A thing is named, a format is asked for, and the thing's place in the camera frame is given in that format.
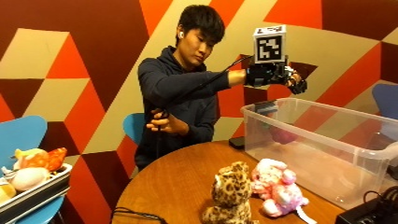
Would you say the blue chair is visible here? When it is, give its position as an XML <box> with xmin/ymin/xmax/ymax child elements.
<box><xmin>0</xmin><ymin>115</ymin><xmax>66</xmax><ymax>224</ymax></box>
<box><xmin>370</xmin><ymin>83</ymin><xmax>398</xmax><ymax>121</ymax></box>
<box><xmin>122</xmin><ymin>112</ymin><xmax>146</xmax><ymax>146</ymax></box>

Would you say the black glove cable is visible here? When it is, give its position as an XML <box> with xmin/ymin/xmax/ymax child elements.
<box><xmin>153</xmin><ymin>54</ymin><xmax>255</xmax><ymax>160</ymax></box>

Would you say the clear plastic storage bin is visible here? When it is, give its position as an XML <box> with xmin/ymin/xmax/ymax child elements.
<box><xmin>240</xmin><ymin>97</ymin><xmax>398</xmax><ymax>211</ymax></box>

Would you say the white marker cube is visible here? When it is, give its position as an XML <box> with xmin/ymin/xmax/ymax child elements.
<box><xmin>253</xmin><ymin>24</ymin><xmax>289</xmax><ymax>64</ymax></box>

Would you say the thin black table cable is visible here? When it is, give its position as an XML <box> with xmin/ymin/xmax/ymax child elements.
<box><xmin>109</xmin><ymin>206</ymin><xmax>169</xmax><ymax>224</ymax></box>

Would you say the orange soft toy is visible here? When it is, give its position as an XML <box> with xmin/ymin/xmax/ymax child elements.
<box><xmin>12</xmin><ymin>147</ymin><xmax>68</xmax><ymax>173</ymax></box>

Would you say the dark pink soft toy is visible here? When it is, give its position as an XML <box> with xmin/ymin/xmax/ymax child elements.
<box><xmin>267</xmin><ymin>124</ymin><xmax>299</xmax><ymax>146</ymax></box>

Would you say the black electronic box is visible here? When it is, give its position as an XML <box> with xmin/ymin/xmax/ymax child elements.
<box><xmin>334</xmin><ymin>197</ymin><xmax>398</xmax><ymax>224</ymax></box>

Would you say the black phone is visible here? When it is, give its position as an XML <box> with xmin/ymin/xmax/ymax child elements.
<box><xmin>228</xmin><ymin>135</ymin><xmax>246</xmax><ymax>150</ymax></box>

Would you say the pink white soft toy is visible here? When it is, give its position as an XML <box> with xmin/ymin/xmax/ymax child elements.
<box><xmin>250</xmin><ymin>158</ymin><xmax>318</xmax><ymax>224</ymax></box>

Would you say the white round soft toy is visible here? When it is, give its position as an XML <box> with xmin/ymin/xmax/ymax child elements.
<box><xmin>1</xmin><ymin>165</ymin><xmax>52</xmax><ymax>192</ymax></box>

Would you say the person in dark hoodie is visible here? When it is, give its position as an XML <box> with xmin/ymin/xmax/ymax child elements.
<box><xmin>133</xmin><ymin>4</ymin><xmax>249</xmax><ymax>172</ymax></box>

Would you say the leopard print soft toy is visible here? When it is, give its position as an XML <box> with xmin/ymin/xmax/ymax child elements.
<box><xmin>200</xmin><ymin>161</ymin><xmax>261</xmax><ymax>224</ymax></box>

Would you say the grey tray box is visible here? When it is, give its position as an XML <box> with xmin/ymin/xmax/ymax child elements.
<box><xmin>0</xmin><ymin>162</ymin><xmax>73</xmax><ymax>224</ymax></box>

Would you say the black cable bundle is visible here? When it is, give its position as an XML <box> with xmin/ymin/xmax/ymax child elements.
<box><xmin>362</xmin><ymin>186</ymin><xmax>398</xmax><ymax>216</ymax></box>

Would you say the yellow soft toy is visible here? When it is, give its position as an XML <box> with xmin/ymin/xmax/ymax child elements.
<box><xmin>0</xmin><ymin>181</ymin><xmax>17</xmax><ymax>205</ymax></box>

